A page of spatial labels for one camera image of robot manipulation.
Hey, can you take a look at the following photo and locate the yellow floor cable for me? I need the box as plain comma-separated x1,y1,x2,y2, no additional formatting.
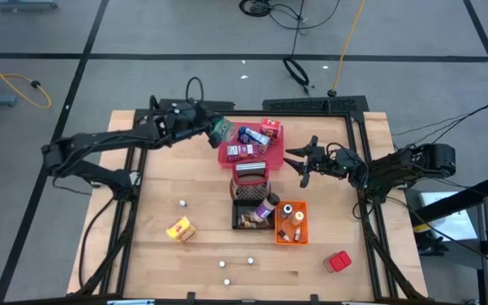
0,44,53,110

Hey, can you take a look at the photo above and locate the black perforated panel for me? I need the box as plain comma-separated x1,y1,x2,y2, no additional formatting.
263,95,370,114

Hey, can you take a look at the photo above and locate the black coiled cable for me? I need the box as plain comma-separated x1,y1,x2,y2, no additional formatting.
238,0,341,31

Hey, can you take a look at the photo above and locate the black plastic basket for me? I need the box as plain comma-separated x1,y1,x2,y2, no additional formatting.
230,197,277,231

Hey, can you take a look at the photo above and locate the blue Frosted Flakes cereal box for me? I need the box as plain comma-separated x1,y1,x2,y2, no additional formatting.
237,125,272,147

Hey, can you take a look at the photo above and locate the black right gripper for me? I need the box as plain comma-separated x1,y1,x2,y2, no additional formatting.
283,134,358,190

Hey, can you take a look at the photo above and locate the yellow hanging cable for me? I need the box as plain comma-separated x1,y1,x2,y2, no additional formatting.
331,0,367,97

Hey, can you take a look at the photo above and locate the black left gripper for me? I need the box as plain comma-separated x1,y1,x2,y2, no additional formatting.
152,103,225,150

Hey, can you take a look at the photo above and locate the green Apple Jacks cereal box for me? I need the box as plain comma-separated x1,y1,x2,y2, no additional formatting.
209,116,238,144

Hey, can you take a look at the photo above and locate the black looped floor cable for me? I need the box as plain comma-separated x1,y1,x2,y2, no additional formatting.
283,0,313,95

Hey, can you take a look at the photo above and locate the small yellow cereal box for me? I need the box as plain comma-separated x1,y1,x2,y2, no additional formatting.
165,215,197,243

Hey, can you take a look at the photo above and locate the small red cereal box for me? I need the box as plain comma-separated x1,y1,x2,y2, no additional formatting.
259,117,282,141

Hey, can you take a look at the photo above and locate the red plastic tray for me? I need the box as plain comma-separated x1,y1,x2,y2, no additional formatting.
217,121,286,171

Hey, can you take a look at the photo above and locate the white paper sheet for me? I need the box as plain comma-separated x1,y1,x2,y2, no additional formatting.
418,191,479,242

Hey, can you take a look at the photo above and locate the steel box grater red handle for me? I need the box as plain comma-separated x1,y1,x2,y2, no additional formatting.
229,160,272,201

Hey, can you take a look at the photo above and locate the small magenta cereal box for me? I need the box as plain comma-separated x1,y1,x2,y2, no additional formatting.
225,142,261,164

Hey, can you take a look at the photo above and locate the black metal beam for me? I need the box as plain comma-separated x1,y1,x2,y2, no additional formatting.
411,175,488,225

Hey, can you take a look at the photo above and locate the orange plastic basket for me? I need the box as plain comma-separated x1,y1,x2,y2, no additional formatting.
274,200,309,247

